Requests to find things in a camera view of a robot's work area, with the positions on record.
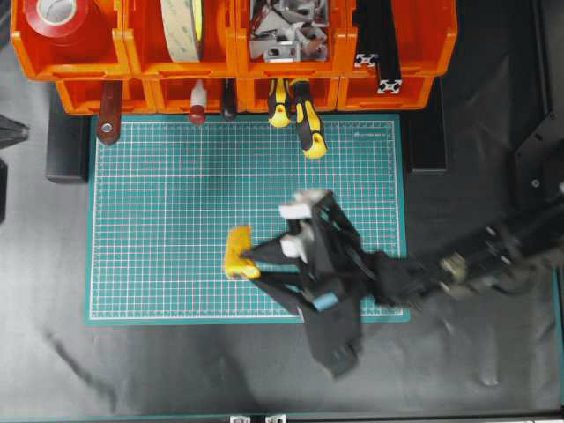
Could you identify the small yellow black screwdriver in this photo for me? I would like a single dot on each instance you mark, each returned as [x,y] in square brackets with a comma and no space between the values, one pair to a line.
[279,104]

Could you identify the yellow utility cutter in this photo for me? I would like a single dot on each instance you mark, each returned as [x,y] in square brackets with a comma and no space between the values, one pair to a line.
[235,264]

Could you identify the lower orange bin with handles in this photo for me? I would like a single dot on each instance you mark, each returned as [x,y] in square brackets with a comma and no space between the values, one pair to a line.
[172,96]

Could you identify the grey metal corner brackets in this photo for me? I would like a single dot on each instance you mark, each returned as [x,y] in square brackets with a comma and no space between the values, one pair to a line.
[288,31]

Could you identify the upper orange bin with tape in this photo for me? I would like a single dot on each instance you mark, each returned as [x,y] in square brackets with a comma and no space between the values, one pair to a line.
[146,47]

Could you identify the lower orange bin far right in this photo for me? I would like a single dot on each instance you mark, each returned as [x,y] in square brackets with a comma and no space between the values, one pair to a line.
[360,95]

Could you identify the red tape roll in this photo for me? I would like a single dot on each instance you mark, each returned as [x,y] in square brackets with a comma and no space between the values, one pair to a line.
[66,22]

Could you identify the lower orange bin far left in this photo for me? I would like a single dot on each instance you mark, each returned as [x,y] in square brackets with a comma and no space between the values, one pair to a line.
[82,97]

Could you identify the large yellow black screwdriver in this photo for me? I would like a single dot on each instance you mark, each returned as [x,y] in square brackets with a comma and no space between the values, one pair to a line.
[309,125]

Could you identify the lower orange bin with screwdrivers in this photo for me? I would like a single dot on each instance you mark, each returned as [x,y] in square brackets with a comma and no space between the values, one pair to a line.
[253,93]

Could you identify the beige double-sided tape roll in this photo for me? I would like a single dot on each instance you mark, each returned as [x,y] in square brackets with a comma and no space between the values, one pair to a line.
[183,24]

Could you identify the green cutting mat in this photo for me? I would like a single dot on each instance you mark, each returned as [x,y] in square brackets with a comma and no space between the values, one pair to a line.
[164,197]

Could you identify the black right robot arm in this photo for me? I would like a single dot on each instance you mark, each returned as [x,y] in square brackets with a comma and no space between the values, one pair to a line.
[507,257]

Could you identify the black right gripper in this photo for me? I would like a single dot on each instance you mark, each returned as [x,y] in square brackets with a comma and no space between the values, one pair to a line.
[336,274]

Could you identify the black round tool handle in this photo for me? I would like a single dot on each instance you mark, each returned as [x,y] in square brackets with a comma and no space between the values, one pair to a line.
[228,101]

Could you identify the upper orange bin with brackets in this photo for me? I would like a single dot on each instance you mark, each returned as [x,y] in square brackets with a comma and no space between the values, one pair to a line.
[340,14]

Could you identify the upper orange bin with extrusions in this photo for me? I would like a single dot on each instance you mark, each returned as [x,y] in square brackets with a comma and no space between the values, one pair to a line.
[426,36]

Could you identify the upper orange bin far left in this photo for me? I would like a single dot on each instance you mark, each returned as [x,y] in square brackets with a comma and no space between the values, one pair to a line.
[99,58]

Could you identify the black aluminium extrusion bar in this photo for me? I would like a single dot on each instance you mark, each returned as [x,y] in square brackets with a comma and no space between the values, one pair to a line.
[365,19]

